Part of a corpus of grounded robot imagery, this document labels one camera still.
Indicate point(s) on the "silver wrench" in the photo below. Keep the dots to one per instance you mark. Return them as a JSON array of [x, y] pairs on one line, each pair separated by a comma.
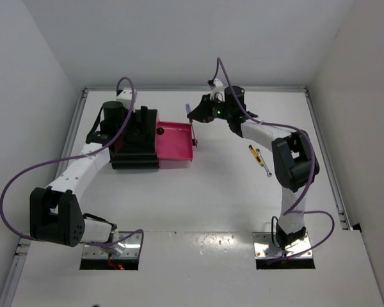
[[268, 172]]

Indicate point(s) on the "metal base plate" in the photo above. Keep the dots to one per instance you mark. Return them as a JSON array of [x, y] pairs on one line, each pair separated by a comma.
[[128, 249], [265, 249]]

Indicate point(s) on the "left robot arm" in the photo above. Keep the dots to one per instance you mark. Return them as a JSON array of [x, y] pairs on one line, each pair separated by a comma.
[[55, 214]]

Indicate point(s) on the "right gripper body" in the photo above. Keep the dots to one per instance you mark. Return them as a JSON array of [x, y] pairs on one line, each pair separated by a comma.
[[219, 110]]

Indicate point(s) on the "pink top drawer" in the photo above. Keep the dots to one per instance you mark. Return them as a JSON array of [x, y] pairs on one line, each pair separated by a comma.
[[159, 126]]

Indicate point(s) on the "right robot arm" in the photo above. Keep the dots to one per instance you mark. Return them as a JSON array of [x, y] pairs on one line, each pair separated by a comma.
[[294, 161]]

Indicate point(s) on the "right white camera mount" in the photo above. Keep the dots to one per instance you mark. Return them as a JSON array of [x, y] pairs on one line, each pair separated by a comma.
[[216, 87]]

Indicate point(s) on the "black drawer cabinet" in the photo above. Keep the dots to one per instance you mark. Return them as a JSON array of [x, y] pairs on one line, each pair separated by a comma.
[[136, 147]]

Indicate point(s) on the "pink drawer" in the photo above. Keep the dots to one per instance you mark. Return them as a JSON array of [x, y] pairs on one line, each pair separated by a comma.
[[175, 143], [174, 164], [159, 126]]

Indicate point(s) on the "pink bottom drawer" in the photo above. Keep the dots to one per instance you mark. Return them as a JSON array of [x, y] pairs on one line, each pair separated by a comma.
[[174, 164]]

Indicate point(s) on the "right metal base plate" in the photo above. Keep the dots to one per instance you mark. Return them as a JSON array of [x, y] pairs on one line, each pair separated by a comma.
[[265, 249]]

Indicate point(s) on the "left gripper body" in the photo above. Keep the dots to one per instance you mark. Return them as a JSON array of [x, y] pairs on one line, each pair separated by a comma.
[[137, 127]]

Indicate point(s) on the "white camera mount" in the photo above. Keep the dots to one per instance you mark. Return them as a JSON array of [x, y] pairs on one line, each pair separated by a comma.
[[216, 87], [125, 96]]

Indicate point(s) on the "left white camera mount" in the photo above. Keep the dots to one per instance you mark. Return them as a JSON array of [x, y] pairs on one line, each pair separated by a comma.
[[125, 96]]

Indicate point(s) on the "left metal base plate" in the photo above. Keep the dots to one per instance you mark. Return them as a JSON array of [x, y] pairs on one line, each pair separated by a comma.
[[128, 249]]

